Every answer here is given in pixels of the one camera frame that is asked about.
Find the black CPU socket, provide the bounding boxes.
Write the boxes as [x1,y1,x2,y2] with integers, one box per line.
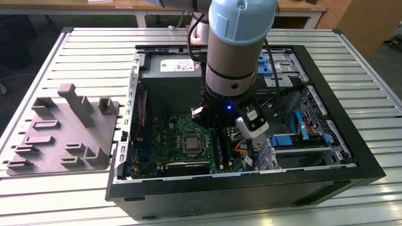
[180,130,204,158]

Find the silver CPU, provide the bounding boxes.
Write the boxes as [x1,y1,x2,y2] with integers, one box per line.
[184,136,201,151]

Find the grey power supply unit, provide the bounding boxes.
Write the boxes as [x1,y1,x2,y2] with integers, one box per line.
[138,54,208,117]

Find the green motherboard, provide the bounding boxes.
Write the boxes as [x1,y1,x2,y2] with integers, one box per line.
[126,113,252,179]

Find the blue drive latch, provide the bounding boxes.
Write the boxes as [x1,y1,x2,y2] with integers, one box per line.
[256,51,272,76]

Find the hard disk in blue carrier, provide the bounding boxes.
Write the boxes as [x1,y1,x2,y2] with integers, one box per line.
[265,133,331,149]

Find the silver drive cage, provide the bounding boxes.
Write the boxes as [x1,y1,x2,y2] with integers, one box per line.
[254,49,311,102]

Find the black graphics card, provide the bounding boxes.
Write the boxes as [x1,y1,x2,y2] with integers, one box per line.
[162,161,210,177]

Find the black open PC case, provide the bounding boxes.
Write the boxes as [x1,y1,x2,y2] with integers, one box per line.
[104,44,385,221]

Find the silver disk bay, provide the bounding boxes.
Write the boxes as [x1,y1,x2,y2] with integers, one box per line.
[253,137,348,170]

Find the grey parts rack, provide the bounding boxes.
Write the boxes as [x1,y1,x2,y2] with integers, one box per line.
[5,83,121,177]

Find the wooden cabinet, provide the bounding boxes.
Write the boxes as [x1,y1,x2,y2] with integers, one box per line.
[323,0,402,59]

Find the black chair base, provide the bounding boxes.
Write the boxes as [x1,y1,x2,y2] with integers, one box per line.
[384,35,402,48]

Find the wooden desk white legs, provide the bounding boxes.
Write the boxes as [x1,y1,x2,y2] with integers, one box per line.
[0,0,328,29]

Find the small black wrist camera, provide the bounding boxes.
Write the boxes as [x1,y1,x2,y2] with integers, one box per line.
[189,106,205,122]

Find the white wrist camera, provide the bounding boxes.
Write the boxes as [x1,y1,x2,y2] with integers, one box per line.
[233,105,269,140]

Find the orange wires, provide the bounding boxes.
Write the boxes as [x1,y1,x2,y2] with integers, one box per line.
[233,138,250,154]

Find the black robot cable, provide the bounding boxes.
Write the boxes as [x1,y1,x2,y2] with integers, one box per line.
[263,39,283,118]

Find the black wire bundle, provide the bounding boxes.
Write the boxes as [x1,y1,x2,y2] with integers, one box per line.
[254,85,307,113]

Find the blue flat data wire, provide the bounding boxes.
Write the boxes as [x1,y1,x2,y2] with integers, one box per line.
[289,110,311,140]

